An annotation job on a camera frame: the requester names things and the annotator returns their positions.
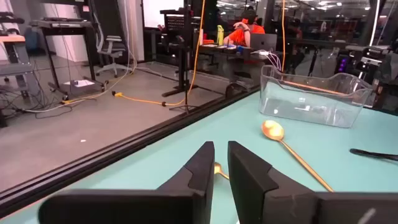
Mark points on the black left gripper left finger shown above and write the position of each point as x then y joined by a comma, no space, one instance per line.
174,205

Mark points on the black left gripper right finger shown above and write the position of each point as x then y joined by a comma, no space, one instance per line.
264,202

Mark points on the gold spoon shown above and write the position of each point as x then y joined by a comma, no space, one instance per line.
273,130
218,169

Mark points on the black spoon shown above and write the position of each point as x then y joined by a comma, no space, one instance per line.
373,154

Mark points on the green table mat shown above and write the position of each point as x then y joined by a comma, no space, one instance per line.
357,177

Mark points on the clear plastic bin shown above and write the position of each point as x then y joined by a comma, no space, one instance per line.
311,105

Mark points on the black tripod stand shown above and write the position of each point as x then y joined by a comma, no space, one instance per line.
186,93

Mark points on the white paper sheet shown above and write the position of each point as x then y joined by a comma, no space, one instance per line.
79,83

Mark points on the grey laptop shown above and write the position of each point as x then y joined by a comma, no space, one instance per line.
263,42

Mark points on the person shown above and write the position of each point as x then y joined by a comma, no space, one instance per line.
245,35

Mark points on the white office chair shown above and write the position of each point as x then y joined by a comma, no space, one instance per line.
112,46

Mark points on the black standing desk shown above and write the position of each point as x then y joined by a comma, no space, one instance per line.
66,25

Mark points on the wooden-top workstation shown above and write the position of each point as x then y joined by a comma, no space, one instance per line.
12,39

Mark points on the black table frame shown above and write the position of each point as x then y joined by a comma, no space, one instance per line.
124,149

